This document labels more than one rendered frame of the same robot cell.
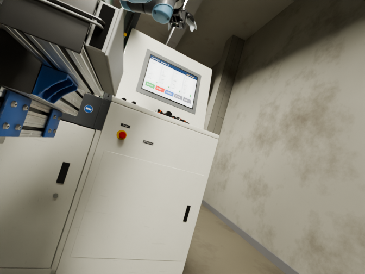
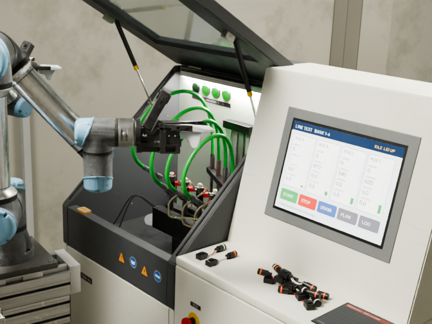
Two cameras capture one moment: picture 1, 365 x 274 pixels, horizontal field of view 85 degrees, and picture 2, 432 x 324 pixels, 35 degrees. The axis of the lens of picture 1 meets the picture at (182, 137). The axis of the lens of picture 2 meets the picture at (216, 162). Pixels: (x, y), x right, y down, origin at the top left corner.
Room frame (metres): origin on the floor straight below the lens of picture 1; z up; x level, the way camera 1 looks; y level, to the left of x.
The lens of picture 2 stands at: (0.51, -1.50, 1.86)
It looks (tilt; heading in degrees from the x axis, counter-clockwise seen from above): 16 degrees down; 72
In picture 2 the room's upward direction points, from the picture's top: 2 degrees clockwise
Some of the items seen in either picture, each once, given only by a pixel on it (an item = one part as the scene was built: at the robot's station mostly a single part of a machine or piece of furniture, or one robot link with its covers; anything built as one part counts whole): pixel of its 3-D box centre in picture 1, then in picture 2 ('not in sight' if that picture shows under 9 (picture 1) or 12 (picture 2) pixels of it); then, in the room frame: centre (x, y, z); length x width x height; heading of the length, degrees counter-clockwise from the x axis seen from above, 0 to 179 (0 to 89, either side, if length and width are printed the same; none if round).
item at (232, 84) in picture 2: not in sight; (227, 83); (1.35, 0.94, 1.43); 0.54 x 0.03 x 0.02; 114
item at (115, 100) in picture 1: (165, 120); (281, 291); (1.27, 0.13, 0.96); 0.70 x 0.22 x 0.03; 114
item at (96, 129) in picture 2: not in sight; (96, 133); (0.75, 0.21, 1.43); 0.11 x 0.08 x 0.09; 170
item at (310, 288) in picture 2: (172, 116); (292, 282); (1.28, 0.10, 1.01); 0.23 x 0.11 x 0.06; 114
